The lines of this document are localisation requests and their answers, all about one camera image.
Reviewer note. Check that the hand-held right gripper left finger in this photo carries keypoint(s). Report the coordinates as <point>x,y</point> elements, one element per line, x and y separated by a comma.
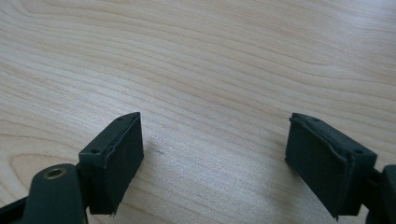
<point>112,171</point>

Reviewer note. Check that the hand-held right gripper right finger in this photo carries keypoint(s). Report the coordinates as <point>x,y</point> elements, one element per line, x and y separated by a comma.
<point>323,168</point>

